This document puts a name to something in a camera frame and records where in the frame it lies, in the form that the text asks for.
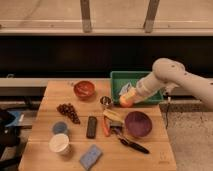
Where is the black chair with blue item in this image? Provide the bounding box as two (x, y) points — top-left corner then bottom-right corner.
(0, 108), (22, 171)

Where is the crumpled grey cloth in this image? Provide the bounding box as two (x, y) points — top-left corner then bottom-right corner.
(119, 82), (132, 96)

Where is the purple bowl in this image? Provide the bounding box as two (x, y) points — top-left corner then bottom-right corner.
(124, 111), (152, 137)

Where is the red yellow apple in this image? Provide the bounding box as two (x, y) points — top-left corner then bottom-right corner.
(119, 96), (133, 108)

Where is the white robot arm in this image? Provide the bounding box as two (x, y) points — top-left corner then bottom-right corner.
(119, 58), (213, 110)

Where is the yellow banana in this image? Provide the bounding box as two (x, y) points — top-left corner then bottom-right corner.
(103, 109), (124, 123)

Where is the orange carrot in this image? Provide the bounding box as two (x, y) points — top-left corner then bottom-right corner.
(102, 116), (110, 137)

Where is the black handled brush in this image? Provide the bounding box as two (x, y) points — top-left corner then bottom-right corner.
(110, 121), (149, 154)

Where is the small metal cup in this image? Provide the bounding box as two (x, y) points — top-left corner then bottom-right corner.
(100, 96), (112, 109)

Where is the white paper cup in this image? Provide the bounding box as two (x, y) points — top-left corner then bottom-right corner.
(49, 133), (70, 155)

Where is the bunch of dark grapes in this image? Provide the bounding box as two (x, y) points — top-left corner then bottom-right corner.
(57, 103), (80, 124)

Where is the black remote control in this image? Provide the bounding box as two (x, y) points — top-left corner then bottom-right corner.
(86, 116), (97, 139)

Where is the blue sponge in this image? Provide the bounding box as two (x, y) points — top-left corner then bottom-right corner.
(79, 144), (102, 171)

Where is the green plastic tray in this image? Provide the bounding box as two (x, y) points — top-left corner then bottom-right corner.
(110, 71), (163, 107)

